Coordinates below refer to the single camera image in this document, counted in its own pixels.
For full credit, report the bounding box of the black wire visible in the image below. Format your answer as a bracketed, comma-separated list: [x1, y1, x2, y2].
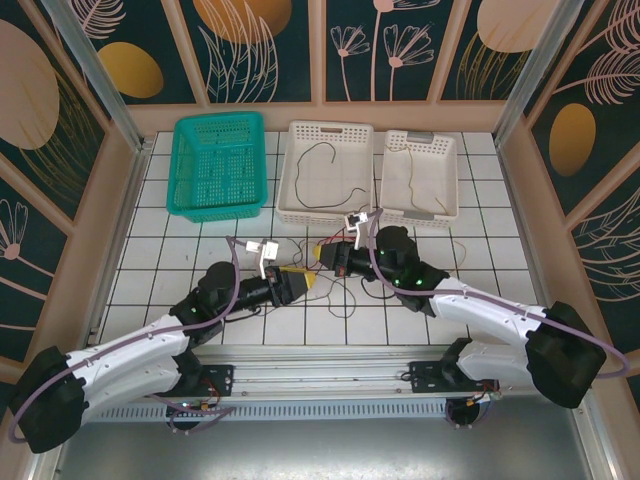
[292, 142, 371, 210]
[359, 274, 397, 302]
[291, 238, 315, 267]
[304, 277, 359, 320]

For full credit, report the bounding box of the white slotted cable duct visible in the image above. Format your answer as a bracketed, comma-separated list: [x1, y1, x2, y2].
[94, 399, 451, 425]

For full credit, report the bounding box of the teal plastic basket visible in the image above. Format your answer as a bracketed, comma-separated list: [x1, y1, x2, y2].
[165, 110, 270, 224]

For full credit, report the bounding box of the white basket with handle slot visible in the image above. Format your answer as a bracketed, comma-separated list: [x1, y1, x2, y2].
[274, 119, 375, 226]

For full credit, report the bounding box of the aluminium frame post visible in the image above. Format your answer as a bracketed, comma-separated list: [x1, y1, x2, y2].
[42, 0, 154, 154]
[492, 0, 585, 147]

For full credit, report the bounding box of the white basket with grey label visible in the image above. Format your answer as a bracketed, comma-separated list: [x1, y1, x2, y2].
[378, 129, 460, 229]

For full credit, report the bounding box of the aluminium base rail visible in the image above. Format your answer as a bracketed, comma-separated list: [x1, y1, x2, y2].
[82, 343, 551, 401]

